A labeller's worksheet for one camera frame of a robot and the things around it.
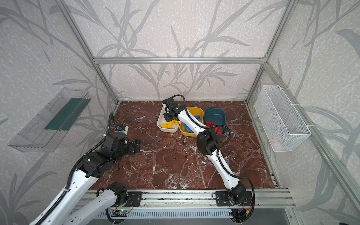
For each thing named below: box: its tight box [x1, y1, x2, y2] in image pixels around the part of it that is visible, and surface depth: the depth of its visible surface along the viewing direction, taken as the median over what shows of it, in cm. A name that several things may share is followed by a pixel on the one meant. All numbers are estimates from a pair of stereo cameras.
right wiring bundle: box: [228, 198, 252, 225], surface depth 72 cm
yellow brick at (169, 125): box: [166, 121, 173, 129], surface depth 104 cm
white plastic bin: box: [157, 103, 180, 134], surface depth 104 cm
